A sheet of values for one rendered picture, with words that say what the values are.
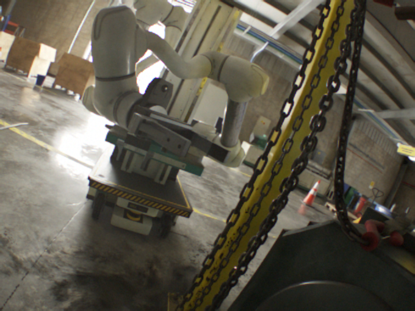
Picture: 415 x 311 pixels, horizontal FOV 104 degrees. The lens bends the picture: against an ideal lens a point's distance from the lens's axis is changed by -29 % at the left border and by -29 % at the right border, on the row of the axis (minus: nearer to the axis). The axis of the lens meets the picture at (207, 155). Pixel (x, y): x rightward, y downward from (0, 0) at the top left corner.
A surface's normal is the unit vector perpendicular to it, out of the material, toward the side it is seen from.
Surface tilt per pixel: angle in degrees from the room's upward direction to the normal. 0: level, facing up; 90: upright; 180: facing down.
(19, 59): 90
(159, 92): 90
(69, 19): 90
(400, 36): 90
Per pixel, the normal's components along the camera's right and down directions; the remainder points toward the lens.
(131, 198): 0.25, 0.27
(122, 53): 0.63, 0.50
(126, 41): 0.80, 0.37
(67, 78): 0.00, 0.16
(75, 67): 0.12, -0.05
